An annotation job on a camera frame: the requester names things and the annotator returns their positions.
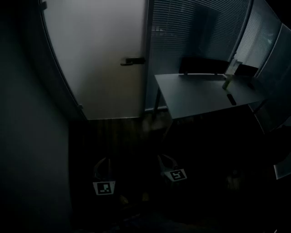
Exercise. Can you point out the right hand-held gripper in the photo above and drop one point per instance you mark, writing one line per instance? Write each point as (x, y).
(175, 175)

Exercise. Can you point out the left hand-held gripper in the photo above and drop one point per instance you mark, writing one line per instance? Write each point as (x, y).
(104, 187)

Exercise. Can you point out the white door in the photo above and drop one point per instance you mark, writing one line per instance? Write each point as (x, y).
(91, 57)

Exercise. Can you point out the person's left shoe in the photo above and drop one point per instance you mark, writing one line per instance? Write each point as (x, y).
(123, 199)

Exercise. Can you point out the person's shoe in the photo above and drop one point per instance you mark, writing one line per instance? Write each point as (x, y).
(145, 196)
(123, 199)

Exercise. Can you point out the person's right shoe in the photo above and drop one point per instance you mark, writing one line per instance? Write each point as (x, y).
(145, 196)

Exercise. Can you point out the white table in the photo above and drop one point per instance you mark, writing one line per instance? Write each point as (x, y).
(197, 95)

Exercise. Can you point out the black remote control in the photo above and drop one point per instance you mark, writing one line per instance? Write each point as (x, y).
(231, 99)

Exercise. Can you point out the green bottle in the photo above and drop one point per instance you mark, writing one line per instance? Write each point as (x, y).
(226, 83)

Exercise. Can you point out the glass partition with blinds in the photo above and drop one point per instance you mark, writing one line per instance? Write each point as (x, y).
(182, 29)
(257, 38)
(277, 63)

